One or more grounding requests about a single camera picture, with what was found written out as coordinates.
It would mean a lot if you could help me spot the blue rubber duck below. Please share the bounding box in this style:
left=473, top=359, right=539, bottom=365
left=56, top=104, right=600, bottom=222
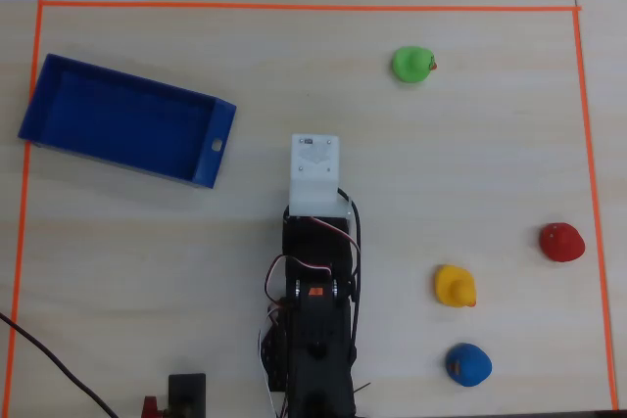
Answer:
left=444, top=342, right=493, bottom=388

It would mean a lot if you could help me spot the long black cable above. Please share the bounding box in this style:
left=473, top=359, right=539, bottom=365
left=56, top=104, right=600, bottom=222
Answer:
left=0, top=312, right=120, bottom=418

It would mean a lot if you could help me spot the green rubber duck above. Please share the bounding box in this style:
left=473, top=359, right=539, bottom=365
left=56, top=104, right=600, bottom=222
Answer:
left=391, top=45, right=438, bottom=84

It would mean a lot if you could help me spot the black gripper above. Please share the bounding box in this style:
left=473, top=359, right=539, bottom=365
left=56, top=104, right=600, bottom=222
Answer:
left=282, top=214, right=354, bottom=267

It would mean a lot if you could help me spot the orange tape strip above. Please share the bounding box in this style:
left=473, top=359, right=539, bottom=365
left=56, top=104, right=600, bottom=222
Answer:
left=571, top=7, right=619, bottom=413
left=5, top=0, right=45, bottom=418
left=37, top=0, right=583, bottom=13

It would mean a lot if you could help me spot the yellow rubber duck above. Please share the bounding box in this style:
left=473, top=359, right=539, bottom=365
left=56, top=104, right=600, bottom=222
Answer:
left=433, top=263, right=478, bottom=309

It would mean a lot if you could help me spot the red rubber duck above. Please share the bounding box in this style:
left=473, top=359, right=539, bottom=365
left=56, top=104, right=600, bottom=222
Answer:
left=538, top=221, right=587, bottom=263

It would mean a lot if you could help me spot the black camera cable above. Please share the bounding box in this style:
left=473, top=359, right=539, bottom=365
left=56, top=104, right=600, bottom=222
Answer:
left=335, top=186, right=363, bottom=341

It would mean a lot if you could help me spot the red stand knob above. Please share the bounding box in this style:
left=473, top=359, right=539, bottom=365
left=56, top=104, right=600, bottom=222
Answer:
left=141, top=395, right=164, bottom=418

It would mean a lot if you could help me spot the blue plastic box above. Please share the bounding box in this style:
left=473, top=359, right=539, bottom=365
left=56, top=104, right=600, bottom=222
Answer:
left=18, top=53, right=238, bottom=190

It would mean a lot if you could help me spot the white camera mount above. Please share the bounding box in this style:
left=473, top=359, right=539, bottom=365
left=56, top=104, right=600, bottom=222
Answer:
left=288, top=133, right=341, bottom=218

